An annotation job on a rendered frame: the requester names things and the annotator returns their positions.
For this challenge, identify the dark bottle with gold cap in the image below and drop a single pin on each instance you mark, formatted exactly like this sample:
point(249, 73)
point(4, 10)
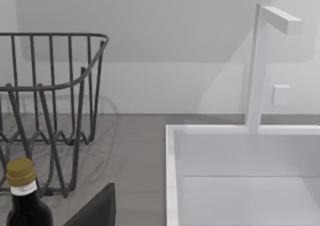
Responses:
point(23, 198)

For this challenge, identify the white sink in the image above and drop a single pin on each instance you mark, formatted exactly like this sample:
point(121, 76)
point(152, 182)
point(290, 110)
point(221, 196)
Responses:
point(240, 176)

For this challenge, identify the tall white tap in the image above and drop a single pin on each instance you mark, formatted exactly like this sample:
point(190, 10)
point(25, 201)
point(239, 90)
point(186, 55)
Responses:
point(257, 68)

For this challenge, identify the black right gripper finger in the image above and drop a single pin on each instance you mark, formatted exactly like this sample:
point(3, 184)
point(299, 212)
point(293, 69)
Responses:
point(100, 208)

